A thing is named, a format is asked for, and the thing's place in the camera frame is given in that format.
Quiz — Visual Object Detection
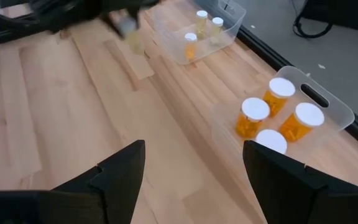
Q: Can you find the black cable coil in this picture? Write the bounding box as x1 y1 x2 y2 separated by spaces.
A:
292 9 335 40

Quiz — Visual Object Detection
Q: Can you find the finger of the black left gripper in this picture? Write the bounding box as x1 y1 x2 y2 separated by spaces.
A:
99 14 127 40
126 4 141 27

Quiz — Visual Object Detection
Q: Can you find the large orange pill bottle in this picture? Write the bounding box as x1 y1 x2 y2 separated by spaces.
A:
254 129 288 156
234 97 271 140
278 102 326 143
262 77 296 118

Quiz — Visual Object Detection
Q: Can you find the clear plastic bin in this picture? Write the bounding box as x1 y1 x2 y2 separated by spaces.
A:
150 0 247 65
210 65 356 169

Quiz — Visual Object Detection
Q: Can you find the white bottle cap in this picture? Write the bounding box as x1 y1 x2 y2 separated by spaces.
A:
183 32 198 62

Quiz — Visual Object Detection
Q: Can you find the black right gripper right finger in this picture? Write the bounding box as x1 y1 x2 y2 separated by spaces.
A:
242 139 358 224

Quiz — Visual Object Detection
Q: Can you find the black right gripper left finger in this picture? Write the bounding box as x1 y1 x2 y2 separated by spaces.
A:
0 139 146 224

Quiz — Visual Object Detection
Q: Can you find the black box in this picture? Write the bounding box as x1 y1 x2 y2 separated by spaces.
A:
300 0 358 31

